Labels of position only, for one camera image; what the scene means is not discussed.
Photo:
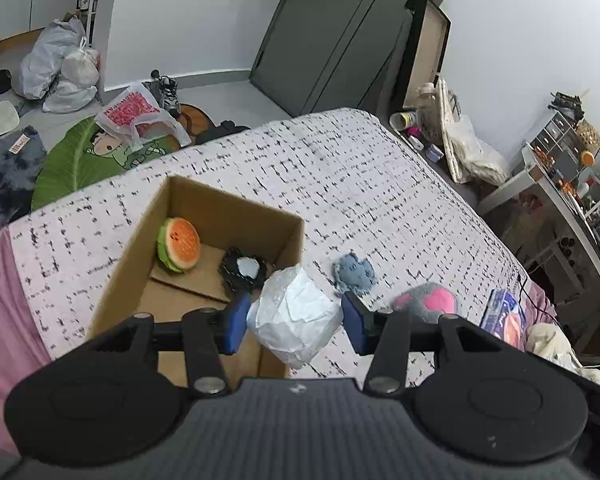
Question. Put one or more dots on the brown framed board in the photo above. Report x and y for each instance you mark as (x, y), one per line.
(427, 50)

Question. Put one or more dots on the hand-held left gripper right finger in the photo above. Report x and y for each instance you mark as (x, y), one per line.
(356, 327)

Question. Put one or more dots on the cream crumpled cloth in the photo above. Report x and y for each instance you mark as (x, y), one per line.
(555, 347)

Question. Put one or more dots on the flat white plastic bag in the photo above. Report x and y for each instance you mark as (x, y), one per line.
(70, 97)

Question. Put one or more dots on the lavender small box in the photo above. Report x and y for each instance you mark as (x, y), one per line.
(434, 152)

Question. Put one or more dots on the beige tote bag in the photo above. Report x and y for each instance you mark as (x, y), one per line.
(472, 150)

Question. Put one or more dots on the white desk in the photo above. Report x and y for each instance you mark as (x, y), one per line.
(565, 210)

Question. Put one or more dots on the grey and pink paw plush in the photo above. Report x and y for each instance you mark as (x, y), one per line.
(432, 301)

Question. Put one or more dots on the brown round mat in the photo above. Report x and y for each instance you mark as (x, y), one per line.
(195, 120)

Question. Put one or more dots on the white crinkled soft bundle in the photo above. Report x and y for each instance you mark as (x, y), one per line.
(295, 317)

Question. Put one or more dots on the red-printed plastic bag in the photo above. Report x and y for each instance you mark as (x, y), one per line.
(127, 110)

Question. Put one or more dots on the dark grey door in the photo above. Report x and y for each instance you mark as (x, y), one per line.
(340, 30)

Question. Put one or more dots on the white paper cup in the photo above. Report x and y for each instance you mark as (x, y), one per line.
(402, 120)

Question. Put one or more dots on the beige drinking bottle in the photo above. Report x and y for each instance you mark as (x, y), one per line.
(426, 96)

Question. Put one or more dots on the green leaf-shaped rug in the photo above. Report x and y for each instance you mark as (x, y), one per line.
(65, 160)

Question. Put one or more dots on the blue-grey plush toy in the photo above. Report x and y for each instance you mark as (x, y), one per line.
(352, 272)

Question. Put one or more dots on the pink bed sheet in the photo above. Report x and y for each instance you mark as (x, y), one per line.
(5, 310)

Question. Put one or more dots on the grey sneaker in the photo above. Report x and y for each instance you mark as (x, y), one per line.
(169, 92)

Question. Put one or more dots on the woven basket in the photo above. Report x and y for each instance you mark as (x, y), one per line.
(589, 136)

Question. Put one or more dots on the black and white plush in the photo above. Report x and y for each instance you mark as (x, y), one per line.
(243, 269)

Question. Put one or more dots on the colourful printed booklet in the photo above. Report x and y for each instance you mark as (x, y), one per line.
(505, 315)

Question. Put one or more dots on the grey drawer organizer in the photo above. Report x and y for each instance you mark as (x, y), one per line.
(560, 145)

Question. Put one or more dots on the small tied white bag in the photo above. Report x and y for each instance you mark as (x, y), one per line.
(80, 67)

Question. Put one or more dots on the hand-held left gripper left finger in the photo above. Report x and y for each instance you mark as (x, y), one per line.
(235, 324)

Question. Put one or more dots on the dark cloth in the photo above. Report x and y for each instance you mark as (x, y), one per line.
(220, 131)

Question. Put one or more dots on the blue tie-dye cloth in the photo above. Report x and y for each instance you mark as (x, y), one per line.
(7, 170)

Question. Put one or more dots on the white black-flecked blanket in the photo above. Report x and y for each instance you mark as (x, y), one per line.
(355, 185)

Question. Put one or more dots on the watermelon slice plush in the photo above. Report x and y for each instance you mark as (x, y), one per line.
(180, 245)

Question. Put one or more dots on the large grey-white trash bag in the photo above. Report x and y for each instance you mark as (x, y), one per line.
(42, 65)

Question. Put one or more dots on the brown cardboard box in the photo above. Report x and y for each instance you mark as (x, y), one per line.
(200, 240)

